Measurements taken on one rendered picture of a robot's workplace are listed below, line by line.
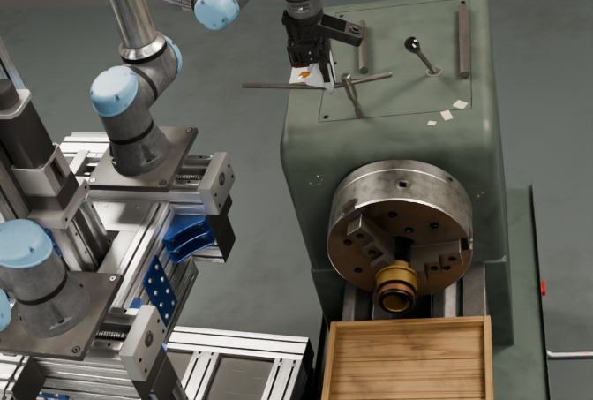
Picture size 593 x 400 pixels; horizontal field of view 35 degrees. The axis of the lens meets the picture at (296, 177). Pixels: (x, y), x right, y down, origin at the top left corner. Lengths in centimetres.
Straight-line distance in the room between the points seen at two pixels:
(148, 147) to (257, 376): 101
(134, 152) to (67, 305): 46
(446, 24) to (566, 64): 198
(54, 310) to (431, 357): 81
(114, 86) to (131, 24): 15
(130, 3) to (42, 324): 75
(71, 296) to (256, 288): 162
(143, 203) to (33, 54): 309
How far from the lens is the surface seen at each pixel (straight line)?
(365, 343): 217
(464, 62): 222
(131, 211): 239
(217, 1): 186
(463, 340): 215
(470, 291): 226
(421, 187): 199
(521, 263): 274
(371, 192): 199
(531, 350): 255
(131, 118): 226
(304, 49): 201
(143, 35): 229
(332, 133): 212
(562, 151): 389
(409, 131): 209
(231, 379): 307
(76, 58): 522
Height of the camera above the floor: 258
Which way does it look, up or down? 41 degrees down
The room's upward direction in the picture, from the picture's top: 16 degrees counter-clockwise
